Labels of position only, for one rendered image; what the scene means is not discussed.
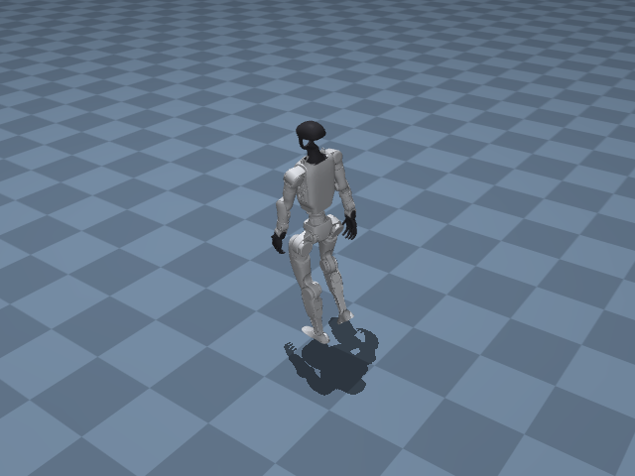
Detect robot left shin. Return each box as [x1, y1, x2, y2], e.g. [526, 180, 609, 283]
[302, 287, 323, 336]

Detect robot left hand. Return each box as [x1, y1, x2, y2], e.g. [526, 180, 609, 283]
[271, 232, 286, 254]

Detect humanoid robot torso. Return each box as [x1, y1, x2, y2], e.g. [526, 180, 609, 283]
[294, 148, 335, 244]

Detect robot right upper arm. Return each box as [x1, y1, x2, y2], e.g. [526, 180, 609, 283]
[325, 149, 348, 191]

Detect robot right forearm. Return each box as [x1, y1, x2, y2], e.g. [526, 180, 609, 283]
[339, 183, 356, 218]

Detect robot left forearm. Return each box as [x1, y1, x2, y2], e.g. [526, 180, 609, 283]
[275, 201, 291, 237]

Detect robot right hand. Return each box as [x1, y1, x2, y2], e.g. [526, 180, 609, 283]
[341, 210, 357, 240]

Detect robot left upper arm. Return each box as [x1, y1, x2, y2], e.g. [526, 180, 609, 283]
[276, 166, 306, 211]

